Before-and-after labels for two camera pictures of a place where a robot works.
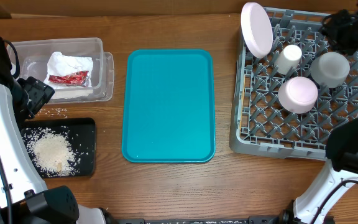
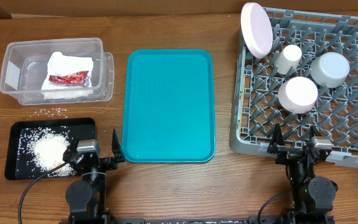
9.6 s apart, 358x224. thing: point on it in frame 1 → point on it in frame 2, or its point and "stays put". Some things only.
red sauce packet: [78, 78] stays put
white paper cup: [288, 60] stays put
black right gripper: [328, 31] → [275, 145]
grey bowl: [330, 69] stays put
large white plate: [257, 30] stays put
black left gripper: [40, 93] → [111, 163]
